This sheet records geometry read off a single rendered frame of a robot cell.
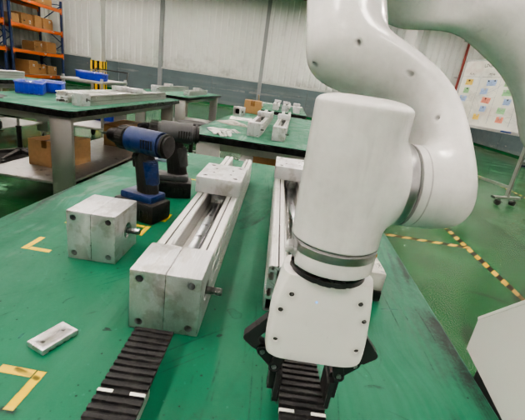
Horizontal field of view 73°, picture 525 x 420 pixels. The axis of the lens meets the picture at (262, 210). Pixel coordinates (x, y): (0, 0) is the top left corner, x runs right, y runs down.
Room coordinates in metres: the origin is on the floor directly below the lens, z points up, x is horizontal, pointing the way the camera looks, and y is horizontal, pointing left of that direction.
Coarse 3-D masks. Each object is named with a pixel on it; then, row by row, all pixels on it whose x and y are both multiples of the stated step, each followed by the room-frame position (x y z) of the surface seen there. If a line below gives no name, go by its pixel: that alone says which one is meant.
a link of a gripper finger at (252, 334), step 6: (258, 318) 0.33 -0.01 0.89; (264, 318) 0.32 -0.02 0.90; (252, 324) 0.33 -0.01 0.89; (258, 324) 0.32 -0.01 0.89; (264, 324) 0.32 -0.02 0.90; (246, 330) 0.32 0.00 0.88; (252, 330) 0.32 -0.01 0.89; (258, 330) 0.32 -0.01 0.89; (264, 330) 0.32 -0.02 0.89; (246, 336) 0.32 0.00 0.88; (252, 336) 0.32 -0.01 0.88; (258, 336) 0.32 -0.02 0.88; (252, 342) 0.32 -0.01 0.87; (258, 342) 0.32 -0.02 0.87; (264, 342) 0.32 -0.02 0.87
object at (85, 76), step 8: (80, 72) 4.88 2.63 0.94; (88, 72) 4.89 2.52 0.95; (96, 72) 5.09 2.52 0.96; (128, 72) 5.83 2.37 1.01; (64, 80) 4.84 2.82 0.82; (80, 80) 4.82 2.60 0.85; (88, 80) 4.83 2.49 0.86; (96, 80) 4.90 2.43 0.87; (104, 80) 4.98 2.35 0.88; (96, 120) 5.44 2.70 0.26; (104, 120) 5.46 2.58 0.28; (112, 120) 5.50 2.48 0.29; (88, 128) 4.82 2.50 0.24; (96, 128) 4.83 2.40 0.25
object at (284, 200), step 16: (272, 192) 1.14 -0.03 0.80; (288, 192) 1.04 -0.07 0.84; (272, 208) 0.82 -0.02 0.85; (288, 208) 0.89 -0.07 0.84; (272, 224) 0.69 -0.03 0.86; (288, 224) 0.78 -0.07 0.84; (272, 240) 0.61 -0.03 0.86; (272, 256) 0.54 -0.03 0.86; (272, 272) 0.53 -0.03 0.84; (272, 288) 0.51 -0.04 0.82
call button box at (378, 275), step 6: (378, 264) 0.62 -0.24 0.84; (372, 270) 0.60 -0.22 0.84; (378, 270) 0.60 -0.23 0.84; (372, 276) 0.59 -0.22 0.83; (378, 276) 0.59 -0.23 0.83; (384, 276) 0.59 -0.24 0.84; (378, 282) 0.59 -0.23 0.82; (378, 288) 0.59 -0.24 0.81; (372, 294) 0.59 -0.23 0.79; (378, 294) 0.59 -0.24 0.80; (372, 300) 0.59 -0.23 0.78; (378, 300) 0.59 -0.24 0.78
